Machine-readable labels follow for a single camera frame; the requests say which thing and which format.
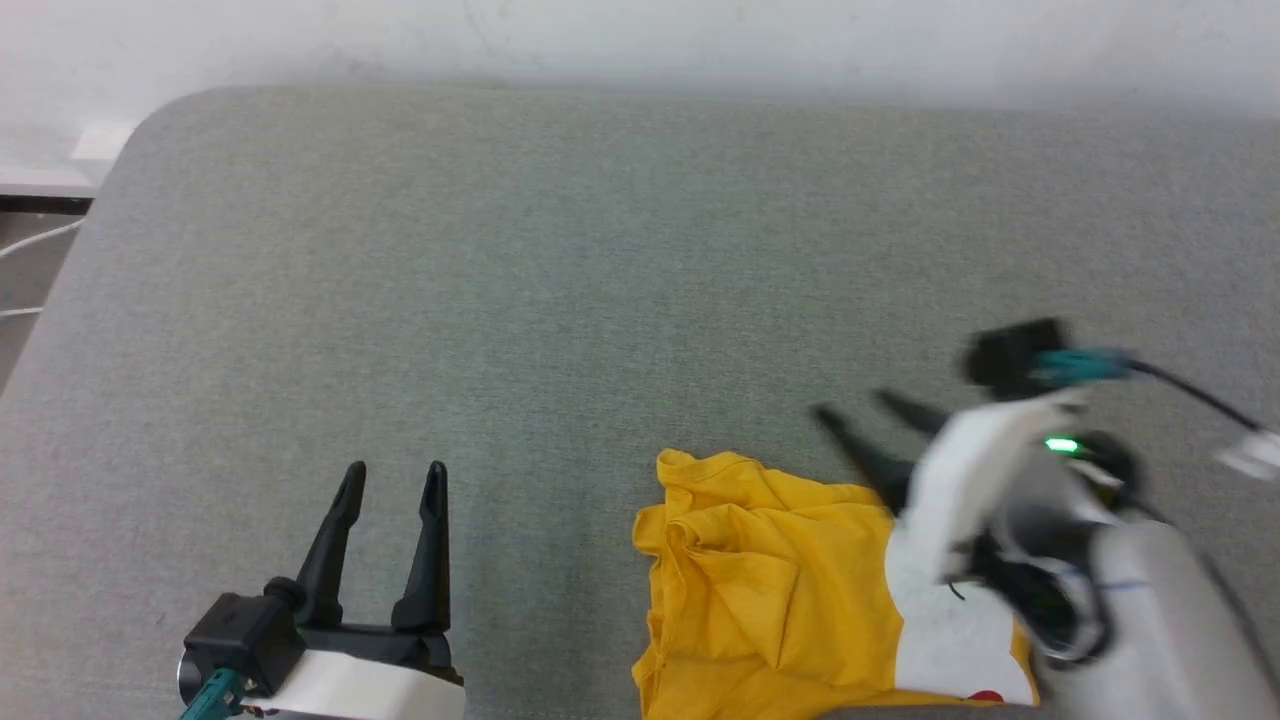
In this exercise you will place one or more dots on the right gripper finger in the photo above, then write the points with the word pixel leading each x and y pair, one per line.
pixel 915 412
pixel 875 465

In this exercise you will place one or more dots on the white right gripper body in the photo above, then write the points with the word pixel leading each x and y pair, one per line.
pixel 960 480

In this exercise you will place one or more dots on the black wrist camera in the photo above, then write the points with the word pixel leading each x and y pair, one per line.
pixel 245 635
pixel 1010 355

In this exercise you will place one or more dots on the white wall socket box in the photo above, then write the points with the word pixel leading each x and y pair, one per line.
pixel 100 141

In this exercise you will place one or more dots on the black baseboard strip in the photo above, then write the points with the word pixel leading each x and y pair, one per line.
pixel 45 205

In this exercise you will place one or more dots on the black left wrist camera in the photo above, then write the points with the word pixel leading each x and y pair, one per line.
pixel 245 635

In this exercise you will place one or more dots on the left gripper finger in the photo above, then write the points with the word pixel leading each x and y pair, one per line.
pixel 428 580
pixel 325 570

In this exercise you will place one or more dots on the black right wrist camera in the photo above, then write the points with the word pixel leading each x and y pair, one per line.
pixel 1010 355

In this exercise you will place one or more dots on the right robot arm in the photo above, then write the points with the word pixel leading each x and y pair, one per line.
pixel 1160 620

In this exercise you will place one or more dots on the yellow cartoon face shirt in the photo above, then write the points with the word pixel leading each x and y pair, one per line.
pixel 760 590

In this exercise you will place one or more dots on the grey fabric sofa cushion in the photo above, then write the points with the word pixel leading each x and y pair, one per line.
pixel 500 300

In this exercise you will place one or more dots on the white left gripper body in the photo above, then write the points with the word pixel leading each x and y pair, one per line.
pixel 370 690

